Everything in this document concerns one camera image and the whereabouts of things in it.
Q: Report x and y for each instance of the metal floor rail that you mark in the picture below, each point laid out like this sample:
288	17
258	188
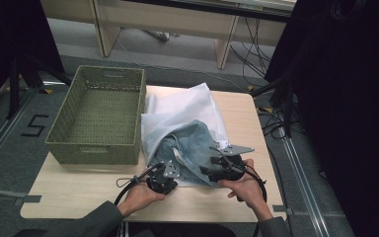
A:
5	131
304	184

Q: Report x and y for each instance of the black curtain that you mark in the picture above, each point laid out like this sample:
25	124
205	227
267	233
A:
6	33
342	98

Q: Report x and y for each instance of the person's right hand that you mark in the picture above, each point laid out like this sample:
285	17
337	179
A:
248	191

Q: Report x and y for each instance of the light blue denim jeans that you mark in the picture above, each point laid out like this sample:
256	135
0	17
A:
190	144

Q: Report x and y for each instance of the black tripod stand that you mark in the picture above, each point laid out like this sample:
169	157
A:
13	92
288	108

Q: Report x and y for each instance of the metal table leg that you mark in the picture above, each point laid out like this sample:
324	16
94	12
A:
122	230

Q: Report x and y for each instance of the white mesh laundry bag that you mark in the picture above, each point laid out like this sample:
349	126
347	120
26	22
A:
177	105

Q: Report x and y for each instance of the person's left hand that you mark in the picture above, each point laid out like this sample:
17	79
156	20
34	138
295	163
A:
139	197

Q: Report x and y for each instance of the green woven basket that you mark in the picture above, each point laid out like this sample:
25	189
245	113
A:
105	115

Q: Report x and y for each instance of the grey tape strip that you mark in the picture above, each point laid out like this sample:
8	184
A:
282	209
28	199

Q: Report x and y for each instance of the yellow tape piece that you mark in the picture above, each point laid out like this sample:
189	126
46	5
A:
266	109
48	91
250	88

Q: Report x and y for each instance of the white power strip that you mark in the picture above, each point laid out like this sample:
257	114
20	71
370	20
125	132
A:
159	35

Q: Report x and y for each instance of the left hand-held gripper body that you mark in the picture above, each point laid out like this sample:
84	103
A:
161	182

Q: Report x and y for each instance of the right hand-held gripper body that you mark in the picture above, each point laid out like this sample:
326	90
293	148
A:
233	168

